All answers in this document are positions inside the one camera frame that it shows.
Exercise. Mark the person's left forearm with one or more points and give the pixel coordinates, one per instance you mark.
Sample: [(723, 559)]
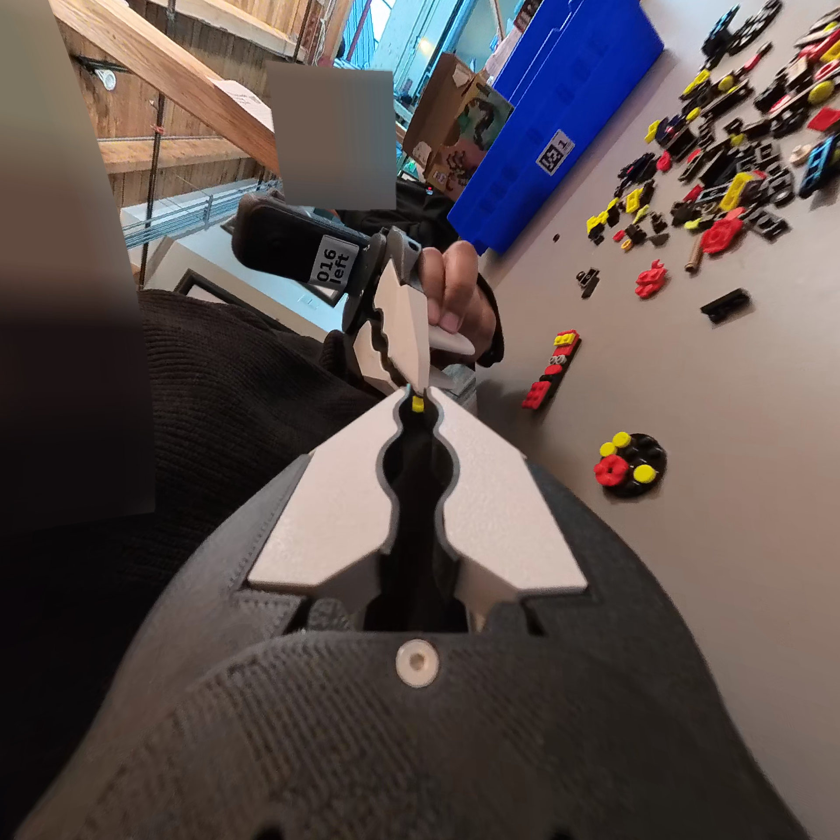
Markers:
[(493, 328)]

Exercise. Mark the tan lego axle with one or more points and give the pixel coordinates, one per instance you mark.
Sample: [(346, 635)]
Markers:
[(694, 256)]

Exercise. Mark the small black lego bracket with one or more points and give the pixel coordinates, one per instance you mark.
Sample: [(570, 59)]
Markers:
[(725, 306)]

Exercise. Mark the person's black knit sweater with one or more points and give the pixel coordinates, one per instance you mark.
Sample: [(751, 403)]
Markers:
[(229, 407)]

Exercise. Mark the red lego plate with pin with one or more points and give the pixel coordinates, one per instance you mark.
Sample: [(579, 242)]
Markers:
[(651, 280)]

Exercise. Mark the round black lego plate assembly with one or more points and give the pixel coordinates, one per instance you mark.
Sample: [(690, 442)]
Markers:
[(640, 453)]

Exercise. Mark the black lego clip piece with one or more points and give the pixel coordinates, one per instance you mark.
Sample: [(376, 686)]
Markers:
[(589, 283)]

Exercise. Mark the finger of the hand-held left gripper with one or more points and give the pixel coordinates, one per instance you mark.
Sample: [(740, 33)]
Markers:
[(407, 321), (371, 359)]

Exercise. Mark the red round lego plate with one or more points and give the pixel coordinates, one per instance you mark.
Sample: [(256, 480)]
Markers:
[(722, 236)]

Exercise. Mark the blue storage bin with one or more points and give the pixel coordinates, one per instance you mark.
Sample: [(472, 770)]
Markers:
[(558, 98)]

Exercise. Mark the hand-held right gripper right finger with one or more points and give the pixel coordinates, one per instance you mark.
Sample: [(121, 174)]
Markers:
[(512, 525)]

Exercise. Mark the pile of lego pieces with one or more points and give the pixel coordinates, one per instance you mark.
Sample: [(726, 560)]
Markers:
[(741, 151)]

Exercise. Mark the red black lego strip assembly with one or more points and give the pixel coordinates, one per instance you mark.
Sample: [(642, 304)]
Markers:
[(551, 377)]

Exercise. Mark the printed cardboard box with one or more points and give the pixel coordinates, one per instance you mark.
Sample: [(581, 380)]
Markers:
[(453, 111)]

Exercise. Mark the wooden beam structure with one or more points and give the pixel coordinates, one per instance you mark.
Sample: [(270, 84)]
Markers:
[(170, 72)]

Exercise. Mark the person's left hand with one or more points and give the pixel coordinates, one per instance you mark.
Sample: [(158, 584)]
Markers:
[(459, 289)]

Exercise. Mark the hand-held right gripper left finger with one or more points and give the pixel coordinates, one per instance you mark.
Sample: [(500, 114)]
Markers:
[(321, 525)]

